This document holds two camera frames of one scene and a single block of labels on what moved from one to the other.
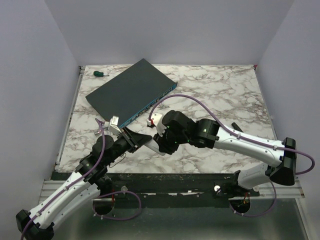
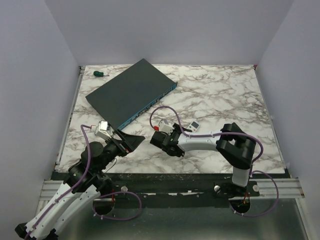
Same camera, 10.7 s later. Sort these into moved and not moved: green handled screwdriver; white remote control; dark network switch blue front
Moved: white remote control
Not moved: dark network switch blue front; green handled screwdriver
